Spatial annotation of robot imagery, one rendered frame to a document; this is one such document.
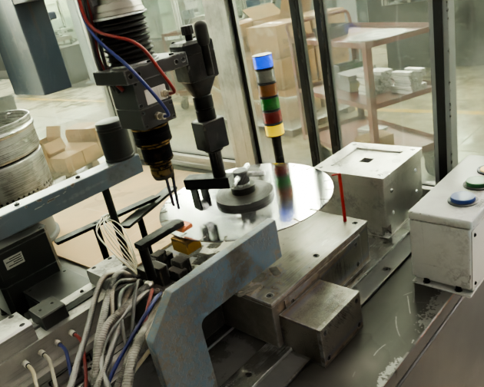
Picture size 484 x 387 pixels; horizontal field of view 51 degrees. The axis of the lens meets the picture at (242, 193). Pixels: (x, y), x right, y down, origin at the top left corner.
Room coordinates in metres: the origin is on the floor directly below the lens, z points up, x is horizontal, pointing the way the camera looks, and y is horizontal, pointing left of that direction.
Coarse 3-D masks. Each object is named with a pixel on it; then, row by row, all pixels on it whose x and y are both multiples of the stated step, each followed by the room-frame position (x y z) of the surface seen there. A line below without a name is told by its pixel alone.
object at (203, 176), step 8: (216, 160) 0.80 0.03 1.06; (216, 168) 0.80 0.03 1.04; (224, 168) 0.80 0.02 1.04; (192, 176) 0.83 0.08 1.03; (200, 176) 0.82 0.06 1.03; (208, 176) 0.81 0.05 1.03; (216, 176) 0.80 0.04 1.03; (224, 176) 0.80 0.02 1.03; (232, 176) 0.80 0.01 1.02; (184, 184) 0.82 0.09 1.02; (192, 184) 0.81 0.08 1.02; (200, 184) 0.81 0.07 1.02; (208, 184) 0.80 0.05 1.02; (216, 184) 0.80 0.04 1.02; (224, 184) 0.79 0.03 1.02; (232, 184) 0.80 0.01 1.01; (192, 192) 0.82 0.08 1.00; (208, 192) 0.82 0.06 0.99; (200, 200) 0.81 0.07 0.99; (208, 200) 0.82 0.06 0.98; (200, 208) 0.81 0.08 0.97
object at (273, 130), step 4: (264, 124) 1.16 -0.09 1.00; (272, 124) 1.14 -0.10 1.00; (276, 124) 1.14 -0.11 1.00; (280, 124) 1.14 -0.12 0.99; (268, 128) 1.15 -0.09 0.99; (272, 128) 1.14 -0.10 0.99; (276, 128) 1.14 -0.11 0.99; (280, 128) 1.14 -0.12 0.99; (268, 132) 1.15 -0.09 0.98; (272, 132) 1.14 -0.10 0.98; (276, 132) 1.14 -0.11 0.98; (280, 132) 1.14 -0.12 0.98; (284, 132) 1.16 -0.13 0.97; (268, 136) 1.15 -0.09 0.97; (272, 136) 1.14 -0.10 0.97; (276, 136) 1.14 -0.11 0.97
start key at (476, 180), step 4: (476, 176) 0.84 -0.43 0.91; (480, 176) 0.84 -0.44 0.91; (468, 180) 0.83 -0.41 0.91; (472, 180) 0.83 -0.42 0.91; (476, 180) 0.83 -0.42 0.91; (480, 180) 0.82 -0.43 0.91; (468, 184) 0.82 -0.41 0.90; (472, 184) 0.82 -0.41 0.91; (476, 184) 0.81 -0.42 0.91; (480, 184) 0.81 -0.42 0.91
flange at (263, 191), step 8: (256, 184) 0.89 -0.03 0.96; (264, 184) 0.89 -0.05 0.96; (224, 192) 0.89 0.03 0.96; (232, 192) 0.87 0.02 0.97; (240, 192) 0.85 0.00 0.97; (248, 192) 0.85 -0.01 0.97; (256, 192) 0.86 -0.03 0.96; (264, 192) 0.85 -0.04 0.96; (272, 192) 0.85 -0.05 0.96; (216, 200) 0.86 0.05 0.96; (224, 200) 0.85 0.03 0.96; (232, 200) 0.84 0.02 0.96; (240, 200) 0.83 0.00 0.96; (248, 200) 0.83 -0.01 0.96; (256, 200) 0.82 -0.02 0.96; (264, 200) 0.83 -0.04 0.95; (224, 208) 0.84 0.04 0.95; (232, 208) 0.83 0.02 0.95; (240, 208) 0.82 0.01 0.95
